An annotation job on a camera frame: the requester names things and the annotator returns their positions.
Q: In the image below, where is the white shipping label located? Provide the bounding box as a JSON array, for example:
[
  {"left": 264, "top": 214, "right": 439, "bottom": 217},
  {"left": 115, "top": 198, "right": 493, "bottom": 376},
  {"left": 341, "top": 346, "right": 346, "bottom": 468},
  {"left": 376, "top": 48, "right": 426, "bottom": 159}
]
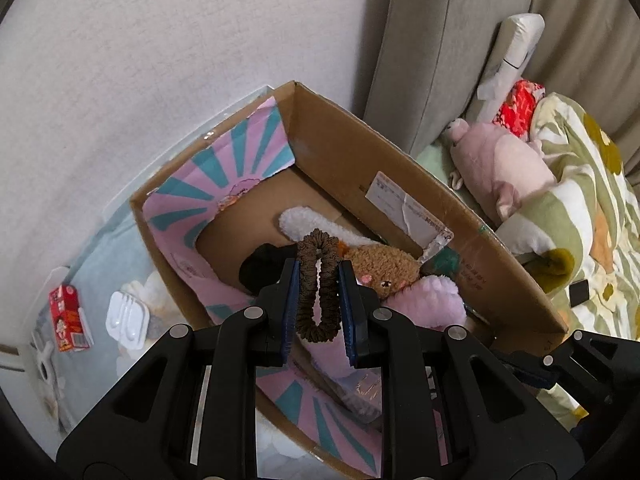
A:
[{"left": 365, "top": 170, "right": 453, "bottom": 261}]

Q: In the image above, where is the grey upholstered headboard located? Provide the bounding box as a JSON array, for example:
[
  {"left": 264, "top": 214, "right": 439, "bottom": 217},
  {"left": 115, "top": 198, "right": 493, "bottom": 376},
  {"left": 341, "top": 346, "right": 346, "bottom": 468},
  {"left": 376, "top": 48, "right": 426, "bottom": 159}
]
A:
[{"left": 362, "top": 0, "right": 532, "bottom": 158}]

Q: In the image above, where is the white plastic clamp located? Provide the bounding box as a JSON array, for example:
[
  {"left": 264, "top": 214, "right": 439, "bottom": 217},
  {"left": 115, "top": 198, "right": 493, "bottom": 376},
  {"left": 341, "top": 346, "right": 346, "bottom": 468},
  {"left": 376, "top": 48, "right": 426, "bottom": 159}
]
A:
[{"left": 30, "top": 342, "right": 68, "bottom": 396}]

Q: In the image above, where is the red milk carton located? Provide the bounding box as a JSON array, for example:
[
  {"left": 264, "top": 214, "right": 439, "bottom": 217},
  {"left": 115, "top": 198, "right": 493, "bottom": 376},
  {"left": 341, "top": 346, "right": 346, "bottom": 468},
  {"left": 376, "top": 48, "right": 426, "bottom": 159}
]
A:
[{"left": 48, "top": 284, "right": 95, "bottom": 353}]

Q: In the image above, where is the white plastic holder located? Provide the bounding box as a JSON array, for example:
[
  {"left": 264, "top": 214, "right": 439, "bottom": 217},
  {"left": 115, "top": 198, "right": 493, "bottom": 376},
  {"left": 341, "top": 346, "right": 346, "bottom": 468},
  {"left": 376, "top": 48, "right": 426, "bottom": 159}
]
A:
[{"left": 106, "top": 291, "right": 151, "bottom": 350}]

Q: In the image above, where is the green striped floral quilt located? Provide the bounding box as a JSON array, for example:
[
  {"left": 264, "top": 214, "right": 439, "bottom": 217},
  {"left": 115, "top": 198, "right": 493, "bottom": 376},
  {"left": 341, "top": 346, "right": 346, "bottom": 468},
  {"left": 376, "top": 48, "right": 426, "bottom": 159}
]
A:
[{"left": 495, "top": 91, "right": 640, "bottom": 421}]

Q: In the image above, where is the brown knit scrunchie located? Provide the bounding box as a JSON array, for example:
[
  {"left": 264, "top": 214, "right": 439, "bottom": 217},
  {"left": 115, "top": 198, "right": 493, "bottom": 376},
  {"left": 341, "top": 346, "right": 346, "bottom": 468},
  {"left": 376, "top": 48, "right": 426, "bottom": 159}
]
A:
[{"left": 294, "top": 228, "right": 347, "bottom": 345}]

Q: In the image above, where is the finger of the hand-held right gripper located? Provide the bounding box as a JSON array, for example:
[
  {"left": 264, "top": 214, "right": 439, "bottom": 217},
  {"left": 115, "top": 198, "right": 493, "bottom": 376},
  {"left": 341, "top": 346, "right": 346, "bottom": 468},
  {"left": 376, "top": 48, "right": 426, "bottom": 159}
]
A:
[{"left": 495, "top": 329, "right": 633, "bottom": 411}]

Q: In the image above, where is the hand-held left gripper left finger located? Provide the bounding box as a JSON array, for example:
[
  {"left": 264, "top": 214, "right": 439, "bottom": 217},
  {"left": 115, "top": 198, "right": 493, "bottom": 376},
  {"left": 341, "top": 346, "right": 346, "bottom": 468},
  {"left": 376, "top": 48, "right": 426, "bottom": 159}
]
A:
[{"left": 56, "top": 258, "right": 301, "bottom": 480}]

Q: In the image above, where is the pink teal striped paper lining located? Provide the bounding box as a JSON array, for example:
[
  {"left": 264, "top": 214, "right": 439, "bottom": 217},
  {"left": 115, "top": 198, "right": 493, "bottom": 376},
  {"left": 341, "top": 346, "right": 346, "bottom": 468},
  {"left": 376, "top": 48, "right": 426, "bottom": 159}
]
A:
[{"left": 142, "top": 95, "right": 451, "bottom": 478}]

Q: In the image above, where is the beige upholstered panel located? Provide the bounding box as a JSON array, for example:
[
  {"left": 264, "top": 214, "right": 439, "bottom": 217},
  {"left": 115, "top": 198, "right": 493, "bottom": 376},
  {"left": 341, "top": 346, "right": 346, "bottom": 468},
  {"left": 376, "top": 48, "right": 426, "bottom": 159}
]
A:
[{"left": 525, "top": 0, "right": 640, "bottom": 161}]

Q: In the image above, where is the cardboard box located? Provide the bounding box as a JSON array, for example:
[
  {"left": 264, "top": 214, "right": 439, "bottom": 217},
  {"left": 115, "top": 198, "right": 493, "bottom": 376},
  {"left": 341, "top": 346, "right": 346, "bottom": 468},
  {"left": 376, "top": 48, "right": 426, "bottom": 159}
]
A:
[{"left": 129, "top": 80, "right": 570, "bottom": 478}]

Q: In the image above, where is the white headband with brown bear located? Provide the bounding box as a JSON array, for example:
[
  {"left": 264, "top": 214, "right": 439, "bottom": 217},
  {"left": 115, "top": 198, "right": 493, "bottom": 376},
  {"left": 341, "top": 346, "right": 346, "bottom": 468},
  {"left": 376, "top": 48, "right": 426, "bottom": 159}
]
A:
[{"left": 277, "top": 206, "right": 423, "bottom": 302}]

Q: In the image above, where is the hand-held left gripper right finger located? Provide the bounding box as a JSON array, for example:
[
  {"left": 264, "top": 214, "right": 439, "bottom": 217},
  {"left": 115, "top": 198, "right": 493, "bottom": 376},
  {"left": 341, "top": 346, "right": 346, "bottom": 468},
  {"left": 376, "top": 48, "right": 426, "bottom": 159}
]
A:
[{"left": 337, "top": 260, "right": 586, "bottom": 480}]

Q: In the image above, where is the black satin scrunchie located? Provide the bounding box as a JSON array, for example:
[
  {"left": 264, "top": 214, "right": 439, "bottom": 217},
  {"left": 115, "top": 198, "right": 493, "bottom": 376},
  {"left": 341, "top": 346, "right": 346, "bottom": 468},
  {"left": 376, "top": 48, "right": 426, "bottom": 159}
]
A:
[{"left": 238, "top": 242, "right": 301, "bottom": 296}]

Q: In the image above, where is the white pillow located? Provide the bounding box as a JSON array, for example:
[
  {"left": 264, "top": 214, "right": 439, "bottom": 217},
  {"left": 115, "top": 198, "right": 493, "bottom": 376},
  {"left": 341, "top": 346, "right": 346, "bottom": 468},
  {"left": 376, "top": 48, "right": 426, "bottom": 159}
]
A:
[{"left": 477, "top": 12, "right": 546, "bottom": 116}]

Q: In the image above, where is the pink pig plush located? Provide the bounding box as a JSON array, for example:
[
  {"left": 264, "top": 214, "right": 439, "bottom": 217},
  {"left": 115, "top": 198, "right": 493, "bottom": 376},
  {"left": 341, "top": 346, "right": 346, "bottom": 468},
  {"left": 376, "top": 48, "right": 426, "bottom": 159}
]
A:
[{"left": 442, "top": 117, "right": 558, "bottom": 223}]

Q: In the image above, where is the red floral cloth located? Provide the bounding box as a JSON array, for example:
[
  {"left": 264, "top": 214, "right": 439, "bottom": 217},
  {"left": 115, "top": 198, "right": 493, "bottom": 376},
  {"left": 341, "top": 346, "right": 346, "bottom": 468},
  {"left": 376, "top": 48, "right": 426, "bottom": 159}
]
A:
[{"left": 492, "top": 80, "right": 546, "bottom": 141}]

